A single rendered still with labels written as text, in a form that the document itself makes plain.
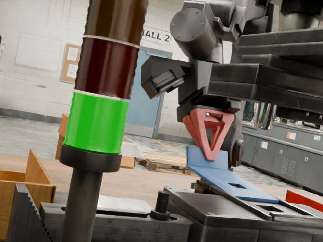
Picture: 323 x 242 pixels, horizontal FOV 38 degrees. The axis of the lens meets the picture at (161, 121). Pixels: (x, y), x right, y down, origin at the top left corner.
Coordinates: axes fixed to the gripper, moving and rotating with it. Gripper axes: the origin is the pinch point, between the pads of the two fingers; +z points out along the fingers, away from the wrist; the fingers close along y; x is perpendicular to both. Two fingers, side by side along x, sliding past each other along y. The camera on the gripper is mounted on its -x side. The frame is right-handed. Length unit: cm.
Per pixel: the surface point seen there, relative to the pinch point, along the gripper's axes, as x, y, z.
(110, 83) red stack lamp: -26.6, 35.5, 7.1
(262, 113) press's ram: -6.9, 23.7, 2.2
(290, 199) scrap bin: 23.6, -11.6, 3.1
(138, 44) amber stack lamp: -25.0, 36.1, 4.4
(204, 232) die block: -11.6, 19.3, 13.9
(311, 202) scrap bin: 23.6, -5.7, 4.6
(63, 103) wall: 162, -981, -393
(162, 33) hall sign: 374, -881, -577
